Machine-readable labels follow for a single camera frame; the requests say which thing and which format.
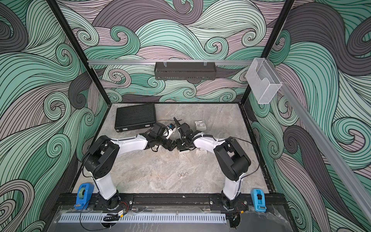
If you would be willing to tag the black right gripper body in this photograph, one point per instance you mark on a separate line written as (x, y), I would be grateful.
(181, 143)

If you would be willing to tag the blue clamp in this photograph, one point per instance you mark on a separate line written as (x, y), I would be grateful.
(84, 195)
(258, 199)

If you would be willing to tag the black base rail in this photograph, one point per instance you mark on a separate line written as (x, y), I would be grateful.
(212, 201)

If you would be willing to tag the clear acrylic wall holder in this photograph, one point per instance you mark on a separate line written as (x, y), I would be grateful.
(263, 80)

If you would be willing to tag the blue left clamp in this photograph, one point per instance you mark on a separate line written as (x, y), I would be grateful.
(84, 195)

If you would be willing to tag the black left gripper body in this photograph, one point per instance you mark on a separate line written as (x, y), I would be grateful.
(165, 143)

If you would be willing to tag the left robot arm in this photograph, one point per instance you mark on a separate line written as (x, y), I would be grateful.
(101, 157)

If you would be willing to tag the black wall tray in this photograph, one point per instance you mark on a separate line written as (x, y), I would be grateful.
(194, 71)

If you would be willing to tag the black ribbed briefcase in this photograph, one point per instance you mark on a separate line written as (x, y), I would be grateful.
(135, 117)

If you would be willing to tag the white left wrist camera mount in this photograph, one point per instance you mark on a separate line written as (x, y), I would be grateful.
(170, 129)

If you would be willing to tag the black corner frame post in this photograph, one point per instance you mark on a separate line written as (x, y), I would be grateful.
(78, 49)

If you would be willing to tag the blue right clamp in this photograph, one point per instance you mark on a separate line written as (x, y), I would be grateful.
(258, 199)

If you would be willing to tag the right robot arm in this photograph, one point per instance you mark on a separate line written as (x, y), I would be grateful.
(232, 159)

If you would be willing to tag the white slotted cable duct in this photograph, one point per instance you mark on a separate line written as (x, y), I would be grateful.
(147, 218)

